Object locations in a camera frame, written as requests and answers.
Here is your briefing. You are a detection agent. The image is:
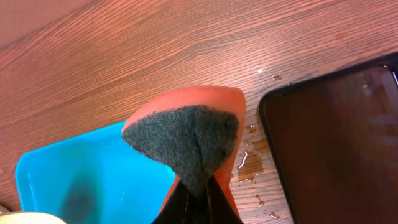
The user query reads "black rectangular tray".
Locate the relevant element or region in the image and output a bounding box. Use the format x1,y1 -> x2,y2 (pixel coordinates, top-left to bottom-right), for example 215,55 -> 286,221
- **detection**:
259,53 -> 397,223

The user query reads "teal plastic tray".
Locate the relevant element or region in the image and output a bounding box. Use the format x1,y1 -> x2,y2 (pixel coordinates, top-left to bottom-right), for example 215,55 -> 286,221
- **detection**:
15,123 -> 175,223

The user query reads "red and black sponge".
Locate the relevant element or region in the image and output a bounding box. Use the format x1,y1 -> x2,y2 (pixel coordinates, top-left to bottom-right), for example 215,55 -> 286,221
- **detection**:
121,86 -> 246,217

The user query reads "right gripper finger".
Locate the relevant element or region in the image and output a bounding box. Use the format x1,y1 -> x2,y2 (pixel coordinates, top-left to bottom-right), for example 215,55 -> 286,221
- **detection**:
152,177 -> 243,224

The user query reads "yellow-green plate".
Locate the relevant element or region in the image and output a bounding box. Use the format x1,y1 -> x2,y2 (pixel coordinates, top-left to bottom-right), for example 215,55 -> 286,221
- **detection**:
0,212 -> 66,224

